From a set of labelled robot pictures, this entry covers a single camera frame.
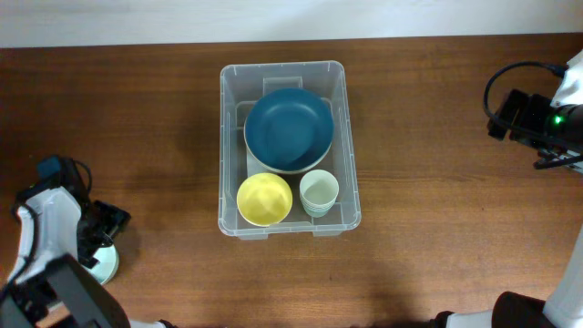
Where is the light teal plastic bowl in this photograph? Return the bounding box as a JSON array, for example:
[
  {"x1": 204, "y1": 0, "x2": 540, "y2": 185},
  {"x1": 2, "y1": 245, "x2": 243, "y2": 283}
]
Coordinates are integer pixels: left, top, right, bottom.
[{"x1": 85, "y1": 245, "x2": 119, "y2": 285}]

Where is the yellow plastic bowl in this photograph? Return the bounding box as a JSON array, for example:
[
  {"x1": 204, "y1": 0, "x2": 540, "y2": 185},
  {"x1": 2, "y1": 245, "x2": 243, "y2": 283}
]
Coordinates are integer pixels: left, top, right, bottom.
[{"x1": 236, "y1": 172, "x2": 293, "y2": 227}]

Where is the beige plastic bowl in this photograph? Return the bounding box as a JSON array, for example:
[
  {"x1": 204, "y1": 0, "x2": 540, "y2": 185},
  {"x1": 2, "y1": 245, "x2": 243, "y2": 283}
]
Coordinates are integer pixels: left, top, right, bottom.
[{"x1": 243, "y1": 127, "x2": 334, "y2": 174}]

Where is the dark blue bowl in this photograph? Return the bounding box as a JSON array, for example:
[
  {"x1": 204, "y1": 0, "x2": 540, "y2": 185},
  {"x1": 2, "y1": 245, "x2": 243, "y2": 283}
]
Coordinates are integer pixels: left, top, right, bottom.
[{"x1": 244, "y1": 87, "x2": 334, "y2": 173}]

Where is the green plastic cup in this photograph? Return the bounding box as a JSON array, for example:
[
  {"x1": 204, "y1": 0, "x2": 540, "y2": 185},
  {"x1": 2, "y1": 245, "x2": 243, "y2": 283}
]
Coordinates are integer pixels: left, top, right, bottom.
[{"x1": 303, "y1": 205, "x2": 332, "y2": 218}]

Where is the cream plastic cup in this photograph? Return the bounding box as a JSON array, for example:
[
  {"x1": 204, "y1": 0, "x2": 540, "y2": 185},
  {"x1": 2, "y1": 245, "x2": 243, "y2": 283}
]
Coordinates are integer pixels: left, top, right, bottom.
[{"x1": 300, "y1": 169, "x2": 340, "y2": 207}]

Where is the grey plastic cup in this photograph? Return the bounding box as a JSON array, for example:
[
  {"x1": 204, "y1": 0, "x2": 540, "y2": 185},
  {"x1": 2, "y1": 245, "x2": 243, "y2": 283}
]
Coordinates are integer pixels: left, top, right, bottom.
[{"x1": 301, "y1": 197, "x2": 335, "y2": 213}]

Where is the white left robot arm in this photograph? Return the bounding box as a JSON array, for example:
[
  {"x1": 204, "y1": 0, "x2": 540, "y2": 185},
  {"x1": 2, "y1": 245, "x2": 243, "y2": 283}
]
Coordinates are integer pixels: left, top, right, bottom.
[{"x1": 1, "y1": 187, "x2": 172, "y2": 328}]

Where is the clear plastic storage bin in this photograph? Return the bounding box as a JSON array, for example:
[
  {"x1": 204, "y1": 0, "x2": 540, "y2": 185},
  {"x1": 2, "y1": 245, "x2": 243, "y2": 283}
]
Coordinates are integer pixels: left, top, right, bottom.
[{"x1": 218, "y1": 60, "x2": 362, "y2": 241}]

